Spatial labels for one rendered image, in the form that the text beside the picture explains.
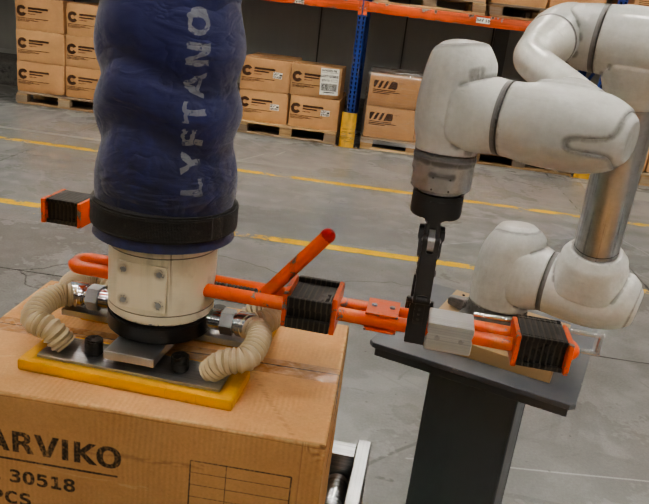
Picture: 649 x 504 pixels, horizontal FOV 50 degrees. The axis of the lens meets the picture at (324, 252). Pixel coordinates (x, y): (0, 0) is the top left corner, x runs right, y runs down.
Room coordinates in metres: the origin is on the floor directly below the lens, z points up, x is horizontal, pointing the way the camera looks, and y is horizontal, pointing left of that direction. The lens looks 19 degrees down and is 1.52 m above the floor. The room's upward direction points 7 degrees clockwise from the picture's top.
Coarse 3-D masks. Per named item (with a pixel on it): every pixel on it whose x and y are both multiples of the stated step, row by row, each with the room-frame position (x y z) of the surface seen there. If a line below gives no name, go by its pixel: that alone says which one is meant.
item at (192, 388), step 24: (96, 336) 0.97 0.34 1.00; (24, 360) 0.92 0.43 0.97; (48, 360) 0.93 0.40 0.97; (72, 360) 0.93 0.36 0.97; (96, 360) 0.94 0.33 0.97; (168, 360) 0.96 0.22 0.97; (192, 360) 0.97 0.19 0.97; (96, 384) 0.91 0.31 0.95; (120, 384) 0.90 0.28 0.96; (144, 384) 0.90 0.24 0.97; (168, 384) 0.90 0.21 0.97; (192, 384) 0.90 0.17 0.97; (216, 384) 0.91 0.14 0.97; (240, 384) 0.93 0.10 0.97; (216, 408) 0.88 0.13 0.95
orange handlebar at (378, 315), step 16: (80, 256) 1.07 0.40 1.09; (96, 256) 1.08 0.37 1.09; (80, 272) 1.03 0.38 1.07; (96, 272) 1.03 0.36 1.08; (208, 288) 1.01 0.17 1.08; (224, 288) 1.01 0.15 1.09; (256, 304) 0.99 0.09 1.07; (272, 304) 0.99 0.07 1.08; (352, 304) 1.01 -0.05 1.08; (368, 304) 1.00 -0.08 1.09; (384, 304) 1.01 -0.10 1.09; (400, 304) 1.02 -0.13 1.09; (352, 320) 0.97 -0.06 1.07; (368, 320) 0.97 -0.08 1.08; (384, 320) 0.97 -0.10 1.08; (400, 320) 0.97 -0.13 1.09; (480, 336) 0.95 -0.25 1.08; (496, 336) 0.95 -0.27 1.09; (576, 352) 0.94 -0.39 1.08
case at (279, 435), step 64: (0, 320) 1.07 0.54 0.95; (64, 320) 1.10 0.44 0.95; (0, 384) 0.88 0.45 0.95; (64, 384) 0.90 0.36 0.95; (256, 384) 0.96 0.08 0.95; (320, 384) 0.99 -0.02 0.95; (0, 448) 0.86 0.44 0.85; (64, 448) 0.85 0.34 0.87; (128, 448) 0.85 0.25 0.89; (192, 448) 0.84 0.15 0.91; (256, 448) 0.83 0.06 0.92; (320, 448) 0.83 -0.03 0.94
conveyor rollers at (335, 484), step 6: (330, 474) 1.30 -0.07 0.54; (336, 474) 1.30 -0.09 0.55; (330, 480) 1.28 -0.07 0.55; (336, 480) 1.27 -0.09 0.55; (342, 480) 1.28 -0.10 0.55; (330, 486) 1.26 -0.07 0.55; (336, 486) 1.26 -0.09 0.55; (342, 486) 1.26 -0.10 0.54; (330, 492) 1.23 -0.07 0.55; (336, 492) 1.24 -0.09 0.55; (342, 492) 1.25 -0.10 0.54; (330, 498) 1.21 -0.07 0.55; (336, 498) 1.22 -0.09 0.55; (342, 498) 1.23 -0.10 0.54
